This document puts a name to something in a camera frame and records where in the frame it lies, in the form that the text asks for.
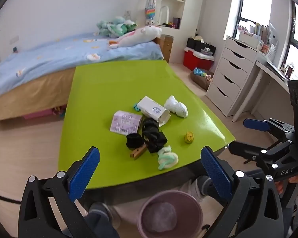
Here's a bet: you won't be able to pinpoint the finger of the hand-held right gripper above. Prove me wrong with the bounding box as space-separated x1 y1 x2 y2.
243 118 295 139
228 140 293 164

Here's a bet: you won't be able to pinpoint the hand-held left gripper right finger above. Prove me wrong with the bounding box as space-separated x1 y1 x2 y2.
201 146 285 238

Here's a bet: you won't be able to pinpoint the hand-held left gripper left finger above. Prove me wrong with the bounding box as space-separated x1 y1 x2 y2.
18 146 100 238

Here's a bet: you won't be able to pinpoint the small black cloth roll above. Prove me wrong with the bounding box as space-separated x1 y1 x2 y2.
126 133 146 150

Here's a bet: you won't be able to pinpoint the pink trash bin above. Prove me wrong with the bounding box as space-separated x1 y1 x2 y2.
138 190 203 238

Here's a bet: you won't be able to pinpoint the white paper carton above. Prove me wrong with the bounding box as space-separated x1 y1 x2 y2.
138 96 171 127

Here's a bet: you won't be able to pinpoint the person's right foot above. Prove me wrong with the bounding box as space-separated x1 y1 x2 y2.
189 176 219 201

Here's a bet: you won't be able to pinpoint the person's foot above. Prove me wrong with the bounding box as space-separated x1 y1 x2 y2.
86 202 121 238
189 176 219 201

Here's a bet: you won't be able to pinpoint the person's left foot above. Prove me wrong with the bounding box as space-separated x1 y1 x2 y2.
86 202 121 238

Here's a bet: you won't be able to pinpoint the white desk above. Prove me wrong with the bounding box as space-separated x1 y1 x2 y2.
232 55 292 123

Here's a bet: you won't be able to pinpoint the wooden clothespin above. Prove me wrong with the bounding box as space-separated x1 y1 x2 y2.
130 145 148 158

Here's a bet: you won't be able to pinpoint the white drawer unit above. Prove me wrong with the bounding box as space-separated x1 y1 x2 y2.
206 36 259 117

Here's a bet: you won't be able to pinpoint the purple tissue packet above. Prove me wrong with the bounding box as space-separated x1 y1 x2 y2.
110 111 142 135

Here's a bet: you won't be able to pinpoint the brown basket with toys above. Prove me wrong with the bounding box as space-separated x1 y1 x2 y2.
191 67 214 90

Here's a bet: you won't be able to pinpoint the pink box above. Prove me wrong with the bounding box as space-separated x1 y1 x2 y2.
22 109 54 120

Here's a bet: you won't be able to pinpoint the row of books and cards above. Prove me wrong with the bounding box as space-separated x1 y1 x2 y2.
236 22 280 55

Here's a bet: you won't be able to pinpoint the red storage box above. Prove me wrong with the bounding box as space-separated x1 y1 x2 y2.
183 47 215 71

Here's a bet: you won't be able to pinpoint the green table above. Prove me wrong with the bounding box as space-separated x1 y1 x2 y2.
58 60 235 199

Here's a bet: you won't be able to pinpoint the wooden bed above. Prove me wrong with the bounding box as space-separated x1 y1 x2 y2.
0 32 164 129

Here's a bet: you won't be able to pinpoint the black storage bags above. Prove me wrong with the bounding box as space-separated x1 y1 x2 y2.
187 38 216 55

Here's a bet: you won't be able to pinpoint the wooden nightstand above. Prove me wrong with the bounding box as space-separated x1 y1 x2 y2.
160 35 174 63

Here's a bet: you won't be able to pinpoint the blue printed blanket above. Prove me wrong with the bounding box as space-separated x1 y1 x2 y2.
0 32 164 102

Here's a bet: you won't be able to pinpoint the white plush toy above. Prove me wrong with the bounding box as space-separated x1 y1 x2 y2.
109 26 162 49

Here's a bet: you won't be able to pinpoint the green plush toy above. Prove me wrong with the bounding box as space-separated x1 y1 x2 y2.
97 16 137 36

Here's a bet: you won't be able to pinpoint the rainbow hanging bag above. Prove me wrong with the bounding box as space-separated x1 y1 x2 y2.
144 0 156 20

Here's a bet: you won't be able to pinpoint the black cable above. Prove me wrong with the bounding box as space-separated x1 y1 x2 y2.
0 192 21 204

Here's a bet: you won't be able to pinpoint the white arched frame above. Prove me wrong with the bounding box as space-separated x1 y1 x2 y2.
160 5 170 26

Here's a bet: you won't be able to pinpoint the white wall shelf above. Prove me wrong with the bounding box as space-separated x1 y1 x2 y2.
159 0 189 29

